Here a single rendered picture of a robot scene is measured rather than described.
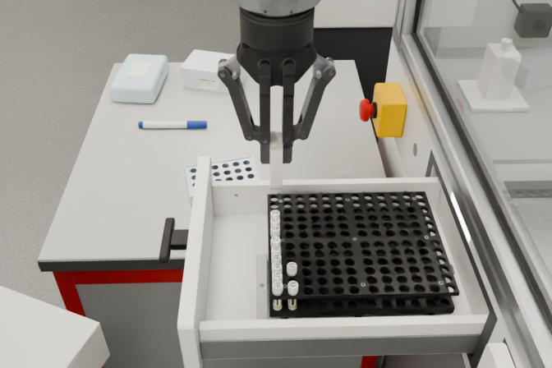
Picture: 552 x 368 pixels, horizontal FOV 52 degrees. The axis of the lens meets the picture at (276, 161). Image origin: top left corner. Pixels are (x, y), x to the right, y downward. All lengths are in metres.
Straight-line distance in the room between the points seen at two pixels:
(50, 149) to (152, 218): 1.57
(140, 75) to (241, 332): 0.75
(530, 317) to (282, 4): 0.37
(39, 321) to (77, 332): 0.05
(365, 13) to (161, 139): 0.61
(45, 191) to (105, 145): 1.17
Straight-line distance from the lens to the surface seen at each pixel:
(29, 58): 3.24
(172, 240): 0.73
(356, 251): 0.73
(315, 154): 1.10
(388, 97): 0.99
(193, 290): 0.65
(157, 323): 1.08
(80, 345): 0.76
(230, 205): 0.85
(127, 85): 1.26
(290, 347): 0.69
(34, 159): 2.49
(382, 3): 1.45
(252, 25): 0.57
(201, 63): 1.29
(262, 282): 0.76
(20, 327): 0.80
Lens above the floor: 1.44
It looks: 39 degrees down
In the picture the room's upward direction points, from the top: straight up
